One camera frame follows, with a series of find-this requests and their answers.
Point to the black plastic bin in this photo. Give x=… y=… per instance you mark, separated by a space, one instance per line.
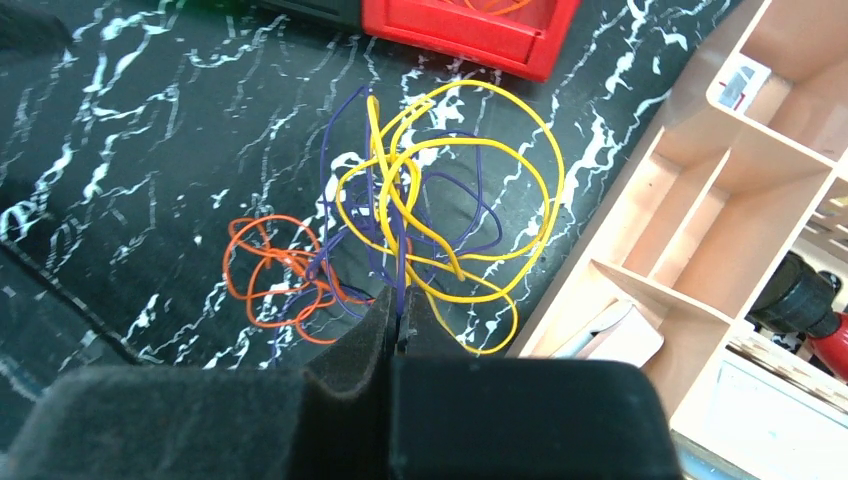
x=346 y=14

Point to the red marker in organizer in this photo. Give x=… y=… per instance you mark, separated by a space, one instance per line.
x=797 y=300

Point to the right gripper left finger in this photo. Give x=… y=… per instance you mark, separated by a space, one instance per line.
x=326 y=419

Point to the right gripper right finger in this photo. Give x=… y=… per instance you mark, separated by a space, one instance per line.
x=456 y=416

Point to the white eraser in organizer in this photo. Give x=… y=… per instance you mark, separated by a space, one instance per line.
x=620 y=332

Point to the pink desk organizer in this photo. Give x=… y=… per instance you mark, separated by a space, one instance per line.
x=746 y=159

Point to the red plastic bin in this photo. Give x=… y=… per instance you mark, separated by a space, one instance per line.
x=523 y=38

